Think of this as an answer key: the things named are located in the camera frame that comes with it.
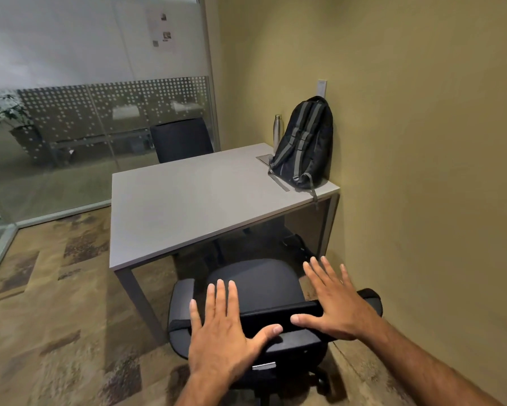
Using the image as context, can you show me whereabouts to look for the person's right hand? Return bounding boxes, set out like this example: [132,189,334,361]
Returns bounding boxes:
[290,257,382,341]

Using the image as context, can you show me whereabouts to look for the person's left hand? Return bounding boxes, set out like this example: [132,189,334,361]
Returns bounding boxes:
[188,280,283,379]

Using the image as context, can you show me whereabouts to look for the person's left forearm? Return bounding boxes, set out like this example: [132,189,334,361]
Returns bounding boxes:
[174,371,239,406]

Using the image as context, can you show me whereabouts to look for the person's right forearm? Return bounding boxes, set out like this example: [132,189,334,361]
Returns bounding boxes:
[361,320,504,406]

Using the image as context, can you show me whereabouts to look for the black office chair with armrests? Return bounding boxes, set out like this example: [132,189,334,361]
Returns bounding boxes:
[167,259,383,406]

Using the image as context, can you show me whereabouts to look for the grey office desk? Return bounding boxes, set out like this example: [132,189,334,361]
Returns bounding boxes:
[109,143,341,335]

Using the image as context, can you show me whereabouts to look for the steel water bottle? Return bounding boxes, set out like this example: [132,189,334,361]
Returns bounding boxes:
[272,114,283,156]

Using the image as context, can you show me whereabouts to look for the black armless office chair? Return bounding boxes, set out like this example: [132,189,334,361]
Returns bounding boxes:
[149,118,215,164]

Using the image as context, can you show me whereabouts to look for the grey bench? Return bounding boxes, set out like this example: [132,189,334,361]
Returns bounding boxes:
[45,127,153,166]

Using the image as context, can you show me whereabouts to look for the green potted plant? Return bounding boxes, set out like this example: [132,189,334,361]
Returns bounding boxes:
[0,93,48,162]

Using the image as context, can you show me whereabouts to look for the paper notice on glass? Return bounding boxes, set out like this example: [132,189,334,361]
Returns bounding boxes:
[146,6,176,51]

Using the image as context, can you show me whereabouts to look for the dotted glass partition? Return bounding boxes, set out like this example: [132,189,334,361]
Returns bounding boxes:
[0,0,221,292]

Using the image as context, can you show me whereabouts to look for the black cables under desk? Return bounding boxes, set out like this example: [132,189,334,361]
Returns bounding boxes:
[281,233,318,263]

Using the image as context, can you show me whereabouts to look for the metal desk cable flap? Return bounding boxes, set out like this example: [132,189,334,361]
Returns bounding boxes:
[256,154,290,192]

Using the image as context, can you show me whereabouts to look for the black backpack with grey straps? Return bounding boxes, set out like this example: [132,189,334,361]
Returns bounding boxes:
[269,96,334,204]

